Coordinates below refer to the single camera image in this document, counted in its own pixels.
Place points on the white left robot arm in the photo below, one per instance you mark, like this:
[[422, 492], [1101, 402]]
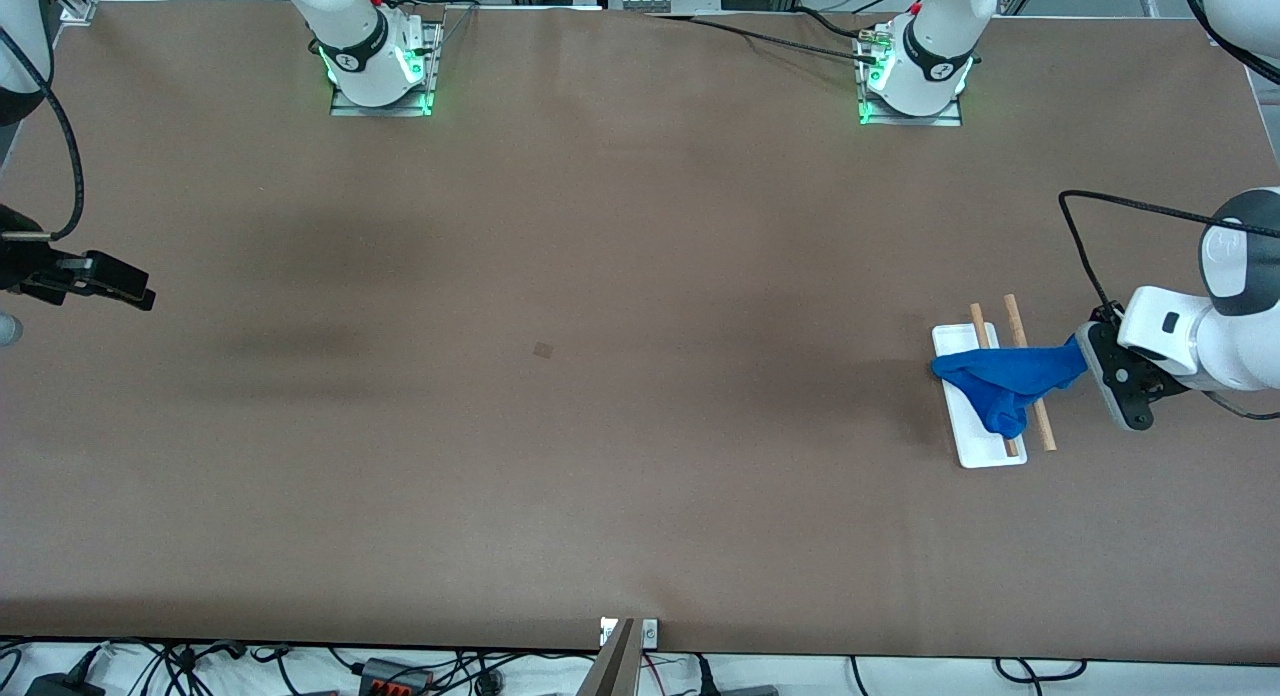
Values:
[[1240, 361]]

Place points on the black orange connector box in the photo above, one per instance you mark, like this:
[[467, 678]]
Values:
[[395, 676]]

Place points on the black power adapter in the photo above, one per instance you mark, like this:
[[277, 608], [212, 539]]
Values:
[[65, 686]]

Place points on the small white metal bracket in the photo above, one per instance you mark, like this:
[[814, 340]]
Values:
[[650, 632]]

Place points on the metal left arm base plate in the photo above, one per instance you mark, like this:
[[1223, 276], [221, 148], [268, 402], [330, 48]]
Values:
[[910, 120]]

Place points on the blue cloth towel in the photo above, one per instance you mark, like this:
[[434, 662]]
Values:
[[1010, 376]]

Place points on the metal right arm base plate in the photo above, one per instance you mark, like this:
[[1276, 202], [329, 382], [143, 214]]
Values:
[[432, 66]]

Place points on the brown wooden post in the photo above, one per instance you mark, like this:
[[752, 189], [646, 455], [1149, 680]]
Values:
[[612, 666]]

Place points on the white rack with wooden rods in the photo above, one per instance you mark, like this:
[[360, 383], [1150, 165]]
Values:
[[985, 451]]

